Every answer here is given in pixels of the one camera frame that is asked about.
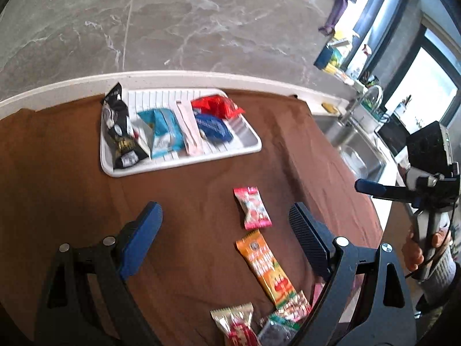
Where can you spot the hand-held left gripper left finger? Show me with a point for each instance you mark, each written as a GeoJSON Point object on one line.
{"type": "Point", "coordinates": [140, 241]}

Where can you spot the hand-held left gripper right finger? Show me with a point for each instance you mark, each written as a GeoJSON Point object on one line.
{"type": "Point", "coordinates": [309, 241]}

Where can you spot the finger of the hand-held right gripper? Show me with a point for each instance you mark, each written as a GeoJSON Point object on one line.
{"type": "Point", "coordinates": [369, 186]}

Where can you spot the orange snack packet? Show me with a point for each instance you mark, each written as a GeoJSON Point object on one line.
{"type": "Point", "coordinates": [266, 270]}

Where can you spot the pink cartoon snack packet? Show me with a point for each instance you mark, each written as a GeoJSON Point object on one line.
{"type": "Point", "coordinates": [317, 293]}

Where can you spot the small pink red packet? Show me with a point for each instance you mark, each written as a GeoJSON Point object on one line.
{"type": "Point", "coordinates": [252, 209]}

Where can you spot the red checked snack packet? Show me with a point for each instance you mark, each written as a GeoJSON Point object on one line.
{"type": "Point", "coordinates": [293, 308]}

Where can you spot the green-edged seed packet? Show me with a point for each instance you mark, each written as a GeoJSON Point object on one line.
{"type": "Point", "coordinates": [277, 333]}

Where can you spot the black snack packet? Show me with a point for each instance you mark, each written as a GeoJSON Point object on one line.
{"type": "Point", "coordinates": [120, 140]}

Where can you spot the white and red long packet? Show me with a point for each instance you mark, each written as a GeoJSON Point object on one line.
{"type": "Point", "coordinates": [144, 135]}

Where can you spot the light blue snack packet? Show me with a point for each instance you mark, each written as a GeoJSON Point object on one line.
{"type": "Point", "coordinates": [165, 133]}

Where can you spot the gold snack packet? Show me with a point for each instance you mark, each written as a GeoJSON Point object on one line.
{"type": "Point", "coordinates": [236, 328]}

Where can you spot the white long snack packet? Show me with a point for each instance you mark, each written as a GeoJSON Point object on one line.
{"type": "Point", "coordinates": [189, 129]}

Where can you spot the white plastic tray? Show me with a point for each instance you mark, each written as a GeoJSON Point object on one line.
{"type": "Point", "coordinates": [230, 147]}

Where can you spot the dark blue snack packet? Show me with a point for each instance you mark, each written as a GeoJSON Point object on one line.
{"type": "Point", "coordinates": [214, 128]}

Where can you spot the red chocolate ball packet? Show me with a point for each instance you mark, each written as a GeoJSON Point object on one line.
{"type": "Point", "coordinates": [216, 105]}

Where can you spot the person's right forearm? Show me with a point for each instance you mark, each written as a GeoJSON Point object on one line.
{"type": "Point", "coordinates": [444, 277]}

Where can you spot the person's right hand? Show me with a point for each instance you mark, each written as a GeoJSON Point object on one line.
{"type": "Point", "coordinates": [412, 256]}

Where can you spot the steel sink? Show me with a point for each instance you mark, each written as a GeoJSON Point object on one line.
{"type": "Point", "coordinates": [360, 158]}

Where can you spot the black appliance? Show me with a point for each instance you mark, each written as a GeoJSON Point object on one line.
{"type": "Point", "coordinates": [390, 137]}

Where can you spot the window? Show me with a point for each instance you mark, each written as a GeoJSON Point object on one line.
{"type": "Point", "coordinates": [432, 79]}

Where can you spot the steel faucet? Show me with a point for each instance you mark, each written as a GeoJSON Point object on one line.
{"type": "Point", "coordinates": [348, 113]}

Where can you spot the yellow sponge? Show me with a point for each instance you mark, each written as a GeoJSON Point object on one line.
{"type": "Point", "coordinates": [329, 107]}

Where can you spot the brown cloth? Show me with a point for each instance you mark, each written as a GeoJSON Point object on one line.
{"type": "Point", "coordinates": [72, 173]}

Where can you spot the blue utensil holder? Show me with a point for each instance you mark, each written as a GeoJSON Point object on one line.
{"type": "Point", "coordinates": [322, 57]}

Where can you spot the purple peeler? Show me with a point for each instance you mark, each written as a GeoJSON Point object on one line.
{"type": "Point", "coordinates": [333, 18]}

